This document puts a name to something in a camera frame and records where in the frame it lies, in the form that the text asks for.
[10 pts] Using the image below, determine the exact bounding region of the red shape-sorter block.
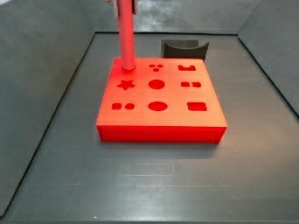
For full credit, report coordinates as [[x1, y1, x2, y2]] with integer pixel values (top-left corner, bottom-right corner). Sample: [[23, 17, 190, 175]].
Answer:
[[96, 58, 228, 143]]

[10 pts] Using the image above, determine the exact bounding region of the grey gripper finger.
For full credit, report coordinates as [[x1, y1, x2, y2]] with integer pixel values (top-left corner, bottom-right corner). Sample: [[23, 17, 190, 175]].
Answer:
[[132, 0, 137, 14], [108, 0, 117, 18]]

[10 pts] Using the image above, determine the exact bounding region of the black curved holder stand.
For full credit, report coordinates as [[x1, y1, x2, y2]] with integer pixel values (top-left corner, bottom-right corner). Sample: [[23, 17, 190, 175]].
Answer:
[[162, 39, 210, 60]]

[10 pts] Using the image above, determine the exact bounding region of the red hexagon peg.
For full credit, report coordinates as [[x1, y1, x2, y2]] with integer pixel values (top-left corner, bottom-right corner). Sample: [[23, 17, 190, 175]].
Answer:
[[117, 0, 135, 70]]

